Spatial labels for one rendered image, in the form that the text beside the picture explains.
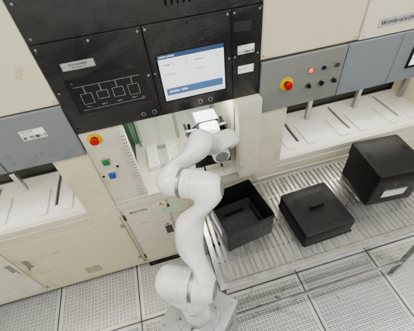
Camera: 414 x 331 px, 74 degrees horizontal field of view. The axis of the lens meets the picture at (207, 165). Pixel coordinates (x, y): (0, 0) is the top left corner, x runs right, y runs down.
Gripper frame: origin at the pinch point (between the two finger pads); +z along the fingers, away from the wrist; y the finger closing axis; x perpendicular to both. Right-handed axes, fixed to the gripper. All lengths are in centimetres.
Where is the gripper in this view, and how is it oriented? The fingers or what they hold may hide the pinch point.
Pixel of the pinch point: (205, 119)
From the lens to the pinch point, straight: 152.6
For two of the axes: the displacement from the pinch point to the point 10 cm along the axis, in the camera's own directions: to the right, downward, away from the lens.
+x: -0.8, -6.9, -7.2
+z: -2.5, -6.8, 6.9
